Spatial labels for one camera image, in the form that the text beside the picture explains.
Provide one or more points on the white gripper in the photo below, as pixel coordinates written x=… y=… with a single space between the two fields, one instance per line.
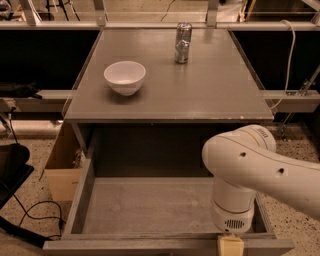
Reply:
x=232 y=219

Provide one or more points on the grey top drawer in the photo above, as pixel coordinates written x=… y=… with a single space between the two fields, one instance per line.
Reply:
x=140 y=202

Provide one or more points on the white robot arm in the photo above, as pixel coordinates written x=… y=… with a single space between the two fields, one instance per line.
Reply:
x=244 y=162

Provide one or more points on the grey drawer cabinet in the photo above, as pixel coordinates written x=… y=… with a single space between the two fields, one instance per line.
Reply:
x=160 y=130

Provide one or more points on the cardboard box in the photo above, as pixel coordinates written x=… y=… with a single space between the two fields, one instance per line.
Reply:
x=62 y=169

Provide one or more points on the white ceramic bowl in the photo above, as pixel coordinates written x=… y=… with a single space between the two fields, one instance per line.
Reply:
x=125 y=77

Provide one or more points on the silver soda can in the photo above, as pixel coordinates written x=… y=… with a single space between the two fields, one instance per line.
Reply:
x=183 y=42

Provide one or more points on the black stand base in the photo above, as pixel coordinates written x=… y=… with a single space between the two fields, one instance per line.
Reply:
x=14 y=171

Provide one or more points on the black cloth on rail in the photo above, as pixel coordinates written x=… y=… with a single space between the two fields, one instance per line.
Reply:
x=19 y=90

